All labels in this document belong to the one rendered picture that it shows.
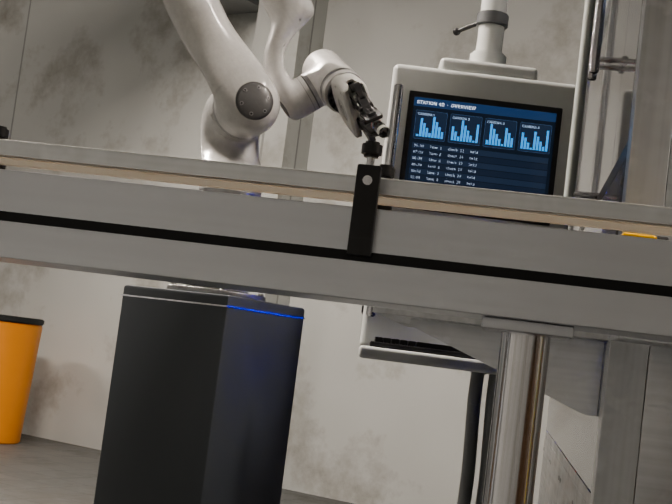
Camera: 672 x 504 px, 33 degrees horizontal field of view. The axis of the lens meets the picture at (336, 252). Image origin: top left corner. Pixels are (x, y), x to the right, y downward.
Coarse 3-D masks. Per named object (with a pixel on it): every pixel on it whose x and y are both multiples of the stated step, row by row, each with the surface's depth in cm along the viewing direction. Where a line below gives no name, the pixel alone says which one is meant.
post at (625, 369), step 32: (640, 32) 198; (640, 64) 193; (640, 96) 193; (640, 128) 192; (640, 160) 192; (640, 192) 191; (608, 352) 190; (640, 352) 189; (608, 384) 189; (640, 384) 188; (608, 416) 188; (640, 416) 188; (608, 448) 188; (608, 480) 187
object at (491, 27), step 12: (492, 0) 307; (504, 0) 308; (480, 12) 308; (492, 12) 306; (504, 12) 308; (480, 24) 308; (492, 24) 306; (504, 24) 307; (480, 36) 308; (492, 36) 306; (480, 48) 307; (492, 48) 306; (480, 60) 305; (492, 60) 304; (504, 60) 306
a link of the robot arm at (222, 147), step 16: (208, 112) 222; (208, 128) 224; (208, 144) 223; (224, 144) 223; (240, 144) 224; (256, 144) 227; (224, 160) 217; (240, 160) 219; (256, 160) 225; (224, 192) 214; (240, 192) 215; (256, 192) 217
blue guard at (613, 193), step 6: (618, 174) 211; (618, 180) 210; (612, 186) 222; (618, 186) 208; (606, 192) 236; (612, 192) 220; (618, 192) 207; (606, 198) 234; (612, 198) 219; (618, 198) 205; (588, 228) 282; (594, 228) 260
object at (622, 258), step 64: (0, 128) 133; (0, 192) 120; (64, 192) 119; (128, 192) 118; (192, 192) 117; (320, 192) 124; (384, 192) 116; (448, 192) 116; (512, 192) 115; (0, 256) 119; (64, 256) 118; (128, 256) 117; (192, 256) 116; (256, 256) 115; (320, 256) 114; (384, 256) 113; (448, 256) 112; (512, 256) 112; (576, 256) 111; (640, 256) 110; (576, 320) 110; (640, 320) 109
